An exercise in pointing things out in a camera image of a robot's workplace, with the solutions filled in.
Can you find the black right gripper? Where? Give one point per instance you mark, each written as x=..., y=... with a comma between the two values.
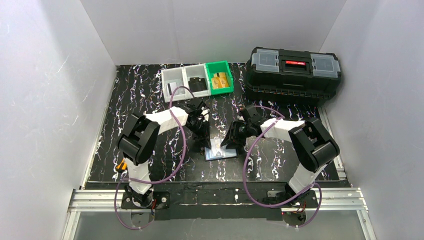
x=234, y=136

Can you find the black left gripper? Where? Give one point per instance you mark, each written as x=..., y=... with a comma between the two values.
x=201, y=129

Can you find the black card holder wallet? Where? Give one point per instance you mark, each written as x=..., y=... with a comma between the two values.
x=232, y=153

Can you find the silver card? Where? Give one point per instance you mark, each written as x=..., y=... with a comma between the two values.
x=172, y=86
x=216, y=151

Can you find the tan credit card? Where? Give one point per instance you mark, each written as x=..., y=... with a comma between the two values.
x=216, y=82

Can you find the gold card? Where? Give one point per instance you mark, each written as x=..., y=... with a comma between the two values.
x=223, y=79

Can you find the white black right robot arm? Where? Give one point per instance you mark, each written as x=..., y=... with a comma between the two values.
x=314, y=146

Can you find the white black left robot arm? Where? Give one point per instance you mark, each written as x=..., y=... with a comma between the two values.
x=139, y=137

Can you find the silver card in bin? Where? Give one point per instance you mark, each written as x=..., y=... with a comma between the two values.
x=172, y=86

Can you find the white middle plastic bin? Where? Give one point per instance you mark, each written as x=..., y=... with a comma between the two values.
x=197, y=70

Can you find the white plastic bin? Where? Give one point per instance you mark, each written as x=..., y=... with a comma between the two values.
x=171, y=79
x=197, y=70

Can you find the white left plastic bin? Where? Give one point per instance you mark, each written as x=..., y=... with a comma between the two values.
x=171, y=79

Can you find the green plastic bin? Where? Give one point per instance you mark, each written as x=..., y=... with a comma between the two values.
x=216, y=67

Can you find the black plastic toolbox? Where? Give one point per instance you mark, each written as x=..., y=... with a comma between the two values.
x=290, y=76

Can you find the black marbled table mat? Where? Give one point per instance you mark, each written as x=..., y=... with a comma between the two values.
x=137, y=89

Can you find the orange pen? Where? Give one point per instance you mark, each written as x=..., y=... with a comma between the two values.
x=121, y=167

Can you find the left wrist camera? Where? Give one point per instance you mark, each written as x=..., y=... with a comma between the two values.
x=201, y=110

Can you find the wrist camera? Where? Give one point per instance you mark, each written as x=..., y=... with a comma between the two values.
x=250, y=113
x=201, y=110

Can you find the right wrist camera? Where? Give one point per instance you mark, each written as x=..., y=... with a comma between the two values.
x=250, y=113

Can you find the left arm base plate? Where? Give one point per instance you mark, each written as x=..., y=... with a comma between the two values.
x=157, y=201

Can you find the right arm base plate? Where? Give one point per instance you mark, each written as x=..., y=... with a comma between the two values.
x=308, y=199

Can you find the aluminium frame rail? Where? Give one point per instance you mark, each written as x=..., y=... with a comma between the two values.
x=214, y=202

